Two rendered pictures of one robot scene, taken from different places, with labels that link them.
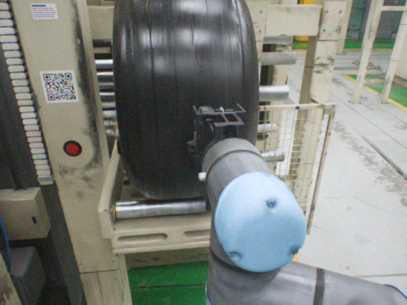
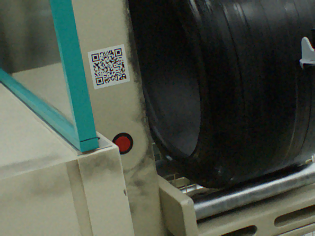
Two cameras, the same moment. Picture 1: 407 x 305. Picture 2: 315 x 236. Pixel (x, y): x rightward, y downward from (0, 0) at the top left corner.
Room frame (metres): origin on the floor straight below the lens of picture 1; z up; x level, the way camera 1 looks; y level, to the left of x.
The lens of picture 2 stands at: (-0.62, 0.54, 1.47)
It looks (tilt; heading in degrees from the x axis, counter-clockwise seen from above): 16 degrees down; 348
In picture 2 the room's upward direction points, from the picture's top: 9 degrees counter-clockwise
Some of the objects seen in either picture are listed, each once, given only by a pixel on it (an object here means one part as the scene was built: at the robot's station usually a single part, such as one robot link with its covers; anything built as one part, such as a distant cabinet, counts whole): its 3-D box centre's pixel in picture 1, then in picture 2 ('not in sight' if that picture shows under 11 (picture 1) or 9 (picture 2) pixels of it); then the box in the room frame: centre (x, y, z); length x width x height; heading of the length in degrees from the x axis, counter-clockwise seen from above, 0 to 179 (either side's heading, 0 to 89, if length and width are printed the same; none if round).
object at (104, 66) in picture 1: (110, 95); not in sight; (1.17, 0.34, 1.05); 0.20 x 0.15 x 0.30; 97
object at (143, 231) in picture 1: (177, 224); (259, 218); (0.69, 0.06, 0.84); 0.36 x 0.09 x 0.06; 97
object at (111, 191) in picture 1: (115, 181); (154, 194); (0.80, 0.26, 0.90); 0.40 x 0.03 x 0.10; 7
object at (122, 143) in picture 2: (72, 147); (122, 143); (0.71, 0.32, 1.06); 0.03 x 0.02 x 0.03; 97
